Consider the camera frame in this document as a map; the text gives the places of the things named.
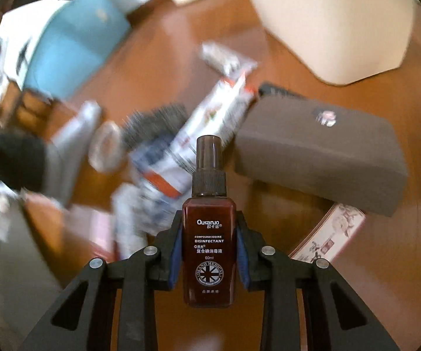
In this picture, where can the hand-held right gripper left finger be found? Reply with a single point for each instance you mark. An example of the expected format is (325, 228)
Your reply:
(175, 250)

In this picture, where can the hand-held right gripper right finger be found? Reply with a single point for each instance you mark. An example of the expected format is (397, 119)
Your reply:
(242, 250)

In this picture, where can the brown spray bottle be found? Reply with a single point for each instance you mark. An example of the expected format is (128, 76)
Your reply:
(209, 248)

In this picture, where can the translucent tape roll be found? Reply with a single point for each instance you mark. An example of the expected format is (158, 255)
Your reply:
(104, 146)

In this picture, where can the black bristle brush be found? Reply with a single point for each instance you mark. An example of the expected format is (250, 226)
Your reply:
(155, 124)

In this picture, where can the cream plastic bin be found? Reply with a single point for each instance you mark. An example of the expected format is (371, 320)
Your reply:
(327, 22)

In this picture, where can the white crumpled packaging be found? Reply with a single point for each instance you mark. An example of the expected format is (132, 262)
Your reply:
(133, 219)

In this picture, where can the pink packet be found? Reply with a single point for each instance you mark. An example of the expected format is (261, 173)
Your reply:
(95, 230)

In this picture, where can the blue white printed packet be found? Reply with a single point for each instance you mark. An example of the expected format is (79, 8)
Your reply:
(163, 168)

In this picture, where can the printed paper card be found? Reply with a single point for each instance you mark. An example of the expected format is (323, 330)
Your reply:
(331, 232)

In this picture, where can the dark grey box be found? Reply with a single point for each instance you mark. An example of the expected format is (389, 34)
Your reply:
(316, 150)

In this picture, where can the teal storage box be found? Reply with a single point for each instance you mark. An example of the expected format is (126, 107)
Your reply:
(78, 40)

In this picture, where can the white red long carton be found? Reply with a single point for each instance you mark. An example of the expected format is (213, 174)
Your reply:
(217, 113)

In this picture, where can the small white packet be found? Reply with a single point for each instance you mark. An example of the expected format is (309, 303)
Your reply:
(227, 58)

